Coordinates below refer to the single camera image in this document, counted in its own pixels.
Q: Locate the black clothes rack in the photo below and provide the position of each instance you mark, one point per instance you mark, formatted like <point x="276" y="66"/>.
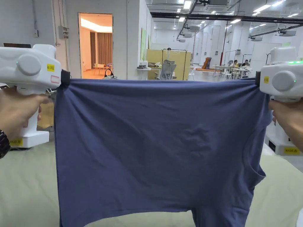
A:
<point x="175" y="50"/>

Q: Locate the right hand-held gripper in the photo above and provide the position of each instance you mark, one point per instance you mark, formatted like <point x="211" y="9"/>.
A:
<point x="284" y="81"/>

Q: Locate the dark blue shirt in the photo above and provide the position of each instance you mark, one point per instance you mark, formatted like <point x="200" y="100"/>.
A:
<point x="151" y="141"/>

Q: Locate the group of people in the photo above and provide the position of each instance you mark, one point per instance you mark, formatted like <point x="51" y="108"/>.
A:
<point x="246" y="63"/>

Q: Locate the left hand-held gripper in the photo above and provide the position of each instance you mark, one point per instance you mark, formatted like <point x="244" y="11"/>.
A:
<point x="30" y="66"/>

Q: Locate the person's right hand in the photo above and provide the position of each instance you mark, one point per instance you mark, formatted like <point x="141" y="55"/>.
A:
<point x="292" y="120"/>

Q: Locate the grey wall switch box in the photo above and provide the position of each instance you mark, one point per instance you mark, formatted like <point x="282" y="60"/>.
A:
<point x="63" y="32"/>

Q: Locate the bed with pale green sheet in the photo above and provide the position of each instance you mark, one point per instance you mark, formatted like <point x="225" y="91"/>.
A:
<point x="28" y="186"/>

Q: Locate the dark handbag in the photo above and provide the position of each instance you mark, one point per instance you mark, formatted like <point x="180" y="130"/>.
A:
<point x="111" y="76"/>

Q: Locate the person's left hand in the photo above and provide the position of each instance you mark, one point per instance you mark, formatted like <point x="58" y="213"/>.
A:
<point x="14" y="113"/>

